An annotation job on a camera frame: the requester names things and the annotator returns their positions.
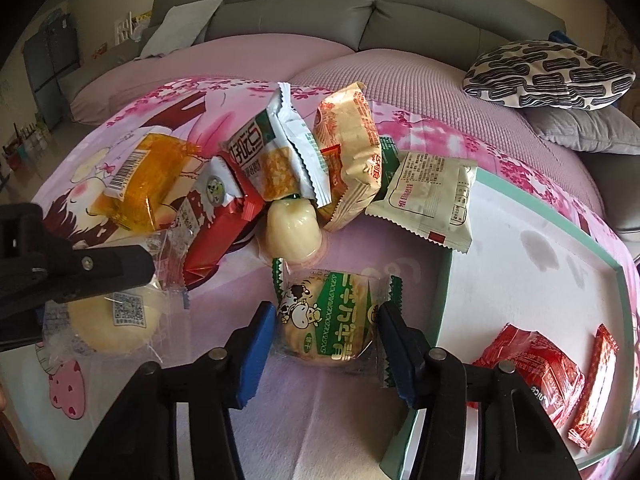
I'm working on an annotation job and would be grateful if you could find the orange white snack packet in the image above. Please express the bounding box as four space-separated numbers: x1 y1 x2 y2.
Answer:
312 81 383 233

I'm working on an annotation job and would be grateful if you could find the crinkled red snack packet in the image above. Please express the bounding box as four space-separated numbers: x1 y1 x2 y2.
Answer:
472 323 586 428

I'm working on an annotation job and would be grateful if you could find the grey sofa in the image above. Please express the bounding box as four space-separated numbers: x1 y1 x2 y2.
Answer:
60 0 640 236

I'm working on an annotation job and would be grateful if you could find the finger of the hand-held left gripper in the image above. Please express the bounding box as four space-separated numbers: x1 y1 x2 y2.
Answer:
46 243 155 306

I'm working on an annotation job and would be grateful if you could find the white shelf rack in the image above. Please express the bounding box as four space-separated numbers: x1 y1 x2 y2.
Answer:
114 11 151 46

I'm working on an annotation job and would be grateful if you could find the cluster of small household items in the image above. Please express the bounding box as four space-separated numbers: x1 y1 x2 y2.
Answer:
2 115 51 171

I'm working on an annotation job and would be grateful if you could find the orange yellow snack packet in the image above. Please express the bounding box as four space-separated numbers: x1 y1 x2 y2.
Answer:
92 127 205 233

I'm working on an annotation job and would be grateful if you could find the pink textured bedspread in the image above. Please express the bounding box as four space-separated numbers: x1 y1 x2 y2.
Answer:
67 35 606 221

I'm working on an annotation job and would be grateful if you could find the dark grey cabinet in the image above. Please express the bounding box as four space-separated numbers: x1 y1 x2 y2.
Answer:
22 12 81 131

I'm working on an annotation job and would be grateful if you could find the slim red snack packet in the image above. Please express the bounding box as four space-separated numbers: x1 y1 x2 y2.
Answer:
566 323 621 448

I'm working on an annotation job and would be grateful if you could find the cream white snack packet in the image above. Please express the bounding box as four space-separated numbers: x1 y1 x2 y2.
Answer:
364 151 478 255

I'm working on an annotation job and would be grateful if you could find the white jelly cup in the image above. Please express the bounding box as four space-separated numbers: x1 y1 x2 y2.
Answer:
265 197 328 263

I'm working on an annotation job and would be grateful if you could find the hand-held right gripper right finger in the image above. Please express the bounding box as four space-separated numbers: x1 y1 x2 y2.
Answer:
376 301 583 480

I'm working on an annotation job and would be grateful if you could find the green cow print snack packet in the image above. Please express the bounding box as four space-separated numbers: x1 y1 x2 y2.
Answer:
271 259 405 390

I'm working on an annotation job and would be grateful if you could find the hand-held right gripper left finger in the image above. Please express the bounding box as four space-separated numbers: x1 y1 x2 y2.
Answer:
70 301 278 480

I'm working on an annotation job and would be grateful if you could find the pink printed blanket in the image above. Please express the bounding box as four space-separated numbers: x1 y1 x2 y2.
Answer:
0 76 640 480

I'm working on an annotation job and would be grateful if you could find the black white patterned cushion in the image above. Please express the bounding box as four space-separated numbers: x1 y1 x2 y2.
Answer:
462 39 637 112

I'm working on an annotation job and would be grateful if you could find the long white red cracker packet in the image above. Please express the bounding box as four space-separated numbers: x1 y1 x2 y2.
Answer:
220 81 333 208

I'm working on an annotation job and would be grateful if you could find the clear round bun packet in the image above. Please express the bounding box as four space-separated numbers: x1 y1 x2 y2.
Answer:
41 232 191 367

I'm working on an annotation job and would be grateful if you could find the light grey pillow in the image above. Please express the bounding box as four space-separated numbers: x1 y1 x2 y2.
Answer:
139 0 226 59

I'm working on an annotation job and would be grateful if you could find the dark green snack packet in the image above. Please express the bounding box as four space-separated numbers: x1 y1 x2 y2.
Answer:
377 135 401 201

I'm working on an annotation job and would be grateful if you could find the grey cushion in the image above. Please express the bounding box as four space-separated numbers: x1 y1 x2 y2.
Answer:
525 105 640 156

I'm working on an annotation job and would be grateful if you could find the teal edged white box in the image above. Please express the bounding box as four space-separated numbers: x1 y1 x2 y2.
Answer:
377 165 636 480

